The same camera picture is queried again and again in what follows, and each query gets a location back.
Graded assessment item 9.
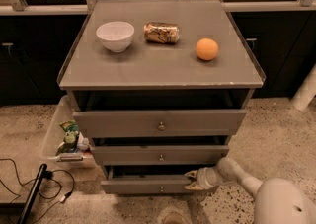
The grey drawer cabinet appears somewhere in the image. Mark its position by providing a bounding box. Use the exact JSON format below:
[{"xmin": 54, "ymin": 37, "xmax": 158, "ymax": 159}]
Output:
[{"xmin": 56, "ymin": 0, "xmax": 267, "ymax": 196}]

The grey middle drawer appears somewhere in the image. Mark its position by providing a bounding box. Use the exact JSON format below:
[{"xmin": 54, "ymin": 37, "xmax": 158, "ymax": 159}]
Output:
[{"xmin": 92, "ymin": 145, "xmax": 229, "ymax": 165}]

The orange fruit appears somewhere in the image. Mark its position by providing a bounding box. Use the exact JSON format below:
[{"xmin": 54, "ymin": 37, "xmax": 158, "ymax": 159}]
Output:
[{"xmin": 196, "ymin": 38, "xmax": 219, "ymax": 61}]

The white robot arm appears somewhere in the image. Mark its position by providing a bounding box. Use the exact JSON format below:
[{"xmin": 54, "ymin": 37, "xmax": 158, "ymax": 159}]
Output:
[{"xmin": 185, "ymin": 157, "xmax": 316, "ymax": 224}]

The grey drawer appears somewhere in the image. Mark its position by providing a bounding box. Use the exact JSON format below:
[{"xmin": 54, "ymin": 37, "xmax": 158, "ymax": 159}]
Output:
[
  {"xmin": 101, "ymin": 165, "xmax": 201, "ymax": 195},
  {"xmin": 73, "ymin": 110, "xmax": 246, "ymax": 138},
  {"xmin": 92, "ymin": 145, "xmax": 229, "ymax": 165}
]

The grey top drawer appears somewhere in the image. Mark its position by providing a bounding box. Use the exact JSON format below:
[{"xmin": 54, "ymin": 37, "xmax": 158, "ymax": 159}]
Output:
[{"xmin": 73, "ymin": 110, "xmax": 246, "ymax": 138}]

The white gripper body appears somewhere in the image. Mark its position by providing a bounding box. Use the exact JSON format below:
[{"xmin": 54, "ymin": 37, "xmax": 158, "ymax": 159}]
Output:
[{"xmin": 196, "ymin": 167, "xmax": 229, "ymax": 189}]

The black cable on floor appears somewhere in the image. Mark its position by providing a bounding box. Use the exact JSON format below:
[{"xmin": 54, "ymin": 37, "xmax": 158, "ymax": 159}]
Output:
[{"xmin": 0, "ymin": 158, "xmax": 76, "ymax": 224}]

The clear plastic storage bin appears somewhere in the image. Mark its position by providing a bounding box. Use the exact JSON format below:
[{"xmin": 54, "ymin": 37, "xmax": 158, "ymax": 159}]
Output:
[{"xmin": 40, "ymin": 96, "xmax": 96, "ymax": 169}]

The black flat bar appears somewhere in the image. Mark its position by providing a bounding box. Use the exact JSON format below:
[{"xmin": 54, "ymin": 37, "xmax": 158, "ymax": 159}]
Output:
[{"xmin": 17, "ymin": 164, "xmax": 47, "ymax": 224}]

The grey bottom drawer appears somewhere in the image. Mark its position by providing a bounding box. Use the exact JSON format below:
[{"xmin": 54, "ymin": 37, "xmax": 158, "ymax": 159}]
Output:
[{"xmin": 101, "ymin": 165, "xmax": 201, "ymax": 195}]

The crushed gold drink can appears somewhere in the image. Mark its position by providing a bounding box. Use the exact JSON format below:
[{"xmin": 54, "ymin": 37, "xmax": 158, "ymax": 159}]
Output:
[{"xmin": 143, "ymin": 22, "xmax": 179, "ymax": 44}]

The white pipe leg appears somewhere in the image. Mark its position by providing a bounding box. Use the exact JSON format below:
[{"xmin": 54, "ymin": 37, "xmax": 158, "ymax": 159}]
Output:
[{"xmin": 291, "ymin": 64, "xmax": 316, "ymax": 111}]

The white ceramic bowl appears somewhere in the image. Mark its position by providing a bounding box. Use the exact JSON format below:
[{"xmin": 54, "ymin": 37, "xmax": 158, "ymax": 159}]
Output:
[{"xmin": 96, "ymin": 21, "xmax": 135, "ymax": 53}]

